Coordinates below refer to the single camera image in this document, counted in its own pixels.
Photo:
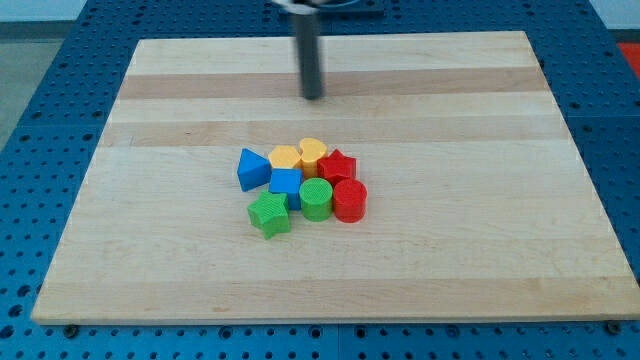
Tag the green star block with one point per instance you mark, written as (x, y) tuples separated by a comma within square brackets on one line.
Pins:
[(270, 214)]

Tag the red star block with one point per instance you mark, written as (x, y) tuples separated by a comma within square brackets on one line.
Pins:
[(337, 167)]

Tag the wooden board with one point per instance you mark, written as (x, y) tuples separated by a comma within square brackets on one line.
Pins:
[(479, 208)]

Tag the green cylinder block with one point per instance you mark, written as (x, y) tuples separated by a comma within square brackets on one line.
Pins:
[(316, 196)]

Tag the yellow heart block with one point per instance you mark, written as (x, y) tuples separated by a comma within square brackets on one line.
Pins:
[(312, 150)]

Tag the blue cube block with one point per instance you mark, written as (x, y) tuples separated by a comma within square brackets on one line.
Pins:
[(288, 182)]

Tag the red cylinder block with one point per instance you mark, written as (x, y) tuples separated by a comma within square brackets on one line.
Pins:
[(349, 200)]

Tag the yellow hexagon block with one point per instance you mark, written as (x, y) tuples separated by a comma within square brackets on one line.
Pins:
[(285, 157)]

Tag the blue triangle block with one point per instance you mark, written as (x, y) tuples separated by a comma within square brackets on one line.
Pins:
[(253, 170)]

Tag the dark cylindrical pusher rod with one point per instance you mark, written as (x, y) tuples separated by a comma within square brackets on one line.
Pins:
[(306, 30)]

